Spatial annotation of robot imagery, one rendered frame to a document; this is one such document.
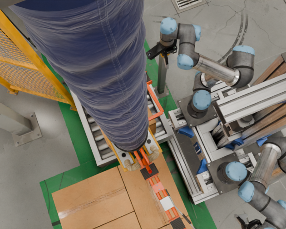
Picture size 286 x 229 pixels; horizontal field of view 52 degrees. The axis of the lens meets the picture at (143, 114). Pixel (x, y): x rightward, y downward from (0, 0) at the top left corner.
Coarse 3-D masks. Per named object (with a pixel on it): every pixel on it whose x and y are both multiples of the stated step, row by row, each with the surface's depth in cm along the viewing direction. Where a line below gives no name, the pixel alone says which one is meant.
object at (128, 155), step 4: (108, 140) 199; (112, 144) 198; (112, 148) 197; (116, 152) 196; (120, 152) 196; (124, 152) 196; (128, 152) 196; (116, 156) 196; (120, 156) 195; (124, 156) 193; (128, 156) 195; (132, 156) 195; (120, 160) 195; (132, 160) 194; (120, 164) 194; (132, 164) 194; (124, 168) 194
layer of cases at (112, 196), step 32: (160, 160) 252; (64, 192) 247; (96, 192) 246; (128, 192) 245; (160, 192) 245; (64, 224) 240; (96, 224) 240; (128, 224) 239; (160, 224) 238; (192, 224) 238
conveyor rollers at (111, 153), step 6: (150, 108) 264; (90, 120) 262; (96, 126) 260; (156, 126) 259; (162, 132) 257; (96, 138) 257; (102, 138) 258; (102, 144) 256; (102, 156) 253; (108, 156) 253
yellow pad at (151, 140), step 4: (148, 128) 200; (152, 136) 199; (148, 140) 195; (152, 140) 197; (156, 140) 198; (144, 144) 197; (148, 144) 197; (152, 144) 197; (156, 144) 197; (144, 148) 197; (148, 148) 196; (160, 148) 196; (148, 152) 196; (152, 152) 195; (160, 152) 196
